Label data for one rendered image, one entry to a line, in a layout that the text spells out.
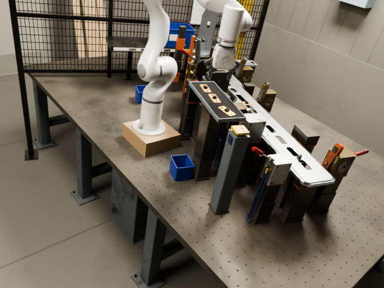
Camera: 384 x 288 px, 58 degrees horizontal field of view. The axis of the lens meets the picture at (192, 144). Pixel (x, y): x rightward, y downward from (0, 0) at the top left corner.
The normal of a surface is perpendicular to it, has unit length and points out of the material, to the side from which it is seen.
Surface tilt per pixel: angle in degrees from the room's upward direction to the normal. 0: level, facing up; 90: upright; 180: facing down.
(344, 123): 90
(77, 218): 0
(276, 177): 90
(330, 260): 0
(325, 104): 90
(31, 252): 0
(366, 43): 90
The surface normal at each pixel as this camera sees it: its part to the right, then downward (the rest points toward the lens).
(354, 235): 0.15, -0.82
